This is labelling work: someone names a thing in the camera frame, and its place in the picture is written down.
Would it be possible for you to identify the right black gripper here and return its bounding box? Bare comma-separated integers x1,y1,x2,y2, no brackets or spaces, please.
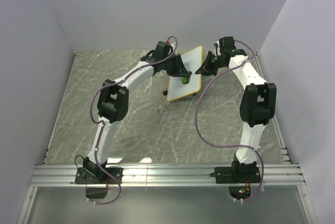
195,52,225,77

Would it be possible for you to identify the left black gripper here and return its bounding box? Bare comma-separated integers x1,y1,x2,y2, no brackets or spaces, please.
162,55,189,79

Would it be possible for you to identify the green whiteboard eraser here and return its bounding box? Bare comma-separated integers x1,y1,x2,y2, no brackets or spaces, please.
181,76,190,84

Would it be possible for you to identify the orange framed whiteboard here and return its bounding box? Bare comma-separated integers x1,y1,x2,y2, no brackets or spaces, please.
166,46,203,102

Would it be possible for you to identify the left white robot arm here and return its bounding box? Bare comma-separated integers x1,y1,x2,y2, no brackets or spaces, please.
83,50,194,183

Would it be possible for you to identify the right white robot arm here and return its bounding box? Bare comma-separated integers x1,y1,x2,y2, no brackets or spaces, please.
195,49,277,182

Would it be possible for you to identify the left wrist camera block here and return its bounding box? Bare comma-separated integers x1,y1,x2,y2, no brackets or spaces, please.
152,41,173,62

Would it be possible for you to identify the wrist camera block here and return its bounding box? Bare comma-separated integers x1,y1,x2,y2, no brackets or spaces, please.
215,36,236,54
152,41,173,62

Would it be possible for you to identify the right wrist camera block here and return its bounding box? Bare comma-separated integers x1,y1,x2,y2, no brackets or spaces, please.
215,36,236,54

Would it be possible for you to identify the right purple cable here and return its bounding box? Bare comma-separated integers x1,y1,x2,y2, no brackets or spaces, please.
195,39,264,203

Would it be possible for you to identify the purple cable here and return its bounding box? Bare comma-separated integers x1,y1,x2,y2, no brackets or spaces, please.
195,39,264,203
90,35,179,205

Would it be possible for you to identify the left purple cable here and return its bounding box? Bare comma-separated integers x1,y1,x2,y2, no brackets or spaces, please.
90,35,179,205

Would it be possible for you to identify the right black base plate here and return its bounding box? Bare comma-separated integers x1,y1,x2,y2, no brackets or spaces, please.
209,167,261,184

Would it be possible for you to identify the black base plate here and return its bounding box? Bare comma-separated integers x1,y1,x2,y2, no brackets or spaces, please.
74,167,124,185
209,167,261,184

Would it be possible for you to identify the aluminium mounting rail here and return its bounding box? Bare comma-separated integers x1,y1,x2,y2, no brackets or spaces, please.
29,163,306,187

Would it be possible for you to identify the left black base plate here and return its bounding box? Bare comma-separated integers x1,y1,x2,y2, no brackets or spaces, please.
74,167,124,185

